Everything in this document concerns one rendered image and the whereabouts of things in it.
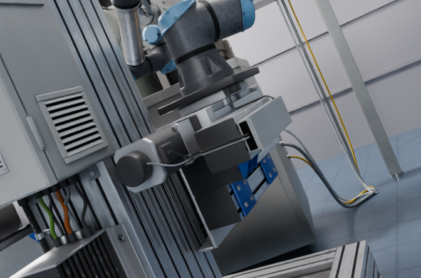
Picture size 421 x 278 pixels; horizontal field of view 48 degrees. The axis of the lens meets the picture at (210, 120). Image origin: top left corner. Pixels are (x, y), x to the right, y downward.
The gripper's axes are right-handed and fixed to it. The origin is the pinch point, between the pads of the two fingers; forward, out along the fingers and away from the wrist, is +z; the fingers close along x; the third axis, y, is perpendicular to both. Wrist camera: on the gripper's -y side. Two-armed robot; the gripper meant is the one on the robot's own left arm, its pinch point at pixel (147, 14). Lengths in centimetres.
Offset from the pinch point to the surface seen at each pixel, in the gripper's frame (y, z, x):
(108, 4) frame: 47, 19, 27
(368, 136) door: 9, 197, -83
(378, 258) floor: -117, 55, -49
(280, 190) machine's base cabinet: -84, 41, -25
